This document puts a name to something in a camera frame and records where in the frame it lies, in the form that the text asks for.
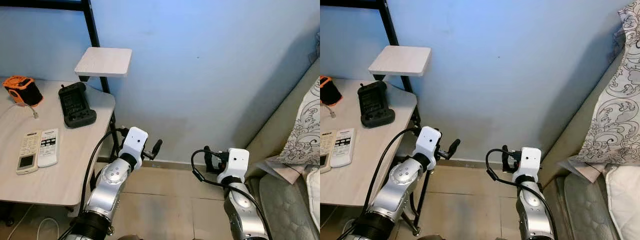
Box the beige remote control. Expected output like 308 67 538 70
15 129 43 176
320 130 337 175

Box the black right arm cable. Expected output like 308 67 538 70
485 148 559 240
190 148 274 240

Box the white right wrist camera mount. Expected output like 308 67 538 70
216 148 250 184
512 147 543 184

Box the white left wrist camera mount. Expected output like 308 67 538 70
118 126 150 167
413 126 443 167

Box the white desk with black legs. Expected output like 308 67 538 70
320 77 437 237
0 77 124 226

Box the small white wooden shelf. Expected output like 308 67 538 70
368 45 432 78
74 47 133 79

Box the pale pink cloth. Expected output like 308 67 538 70
558 155 607 184
264 154 307 185

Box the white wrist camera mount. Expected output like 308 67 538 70
413 126 443 167
118 126 150 167
216 148 250 184
512 147 543 184

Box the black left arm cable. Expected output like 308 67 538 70
342 126 422 240
56 129 128 240

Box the grey floral patterned pillow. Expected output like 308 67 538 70
276 32 321 166
574 0 640 166

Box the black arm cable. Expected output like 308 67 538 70
485 148 559 240
190 148 274 240
342 126 422 240
56 129 128 240

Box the black metal frame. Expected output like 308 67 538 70
320 0 416 94
0 0 112 94

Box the white remote control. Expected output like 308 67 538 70
36 128 60 168
329 127 356 169

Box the white floor cable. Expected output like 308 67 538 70
6 216 62 240

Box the black handheld controller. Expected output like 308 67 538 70
58 81 98 129
357 80 396 129

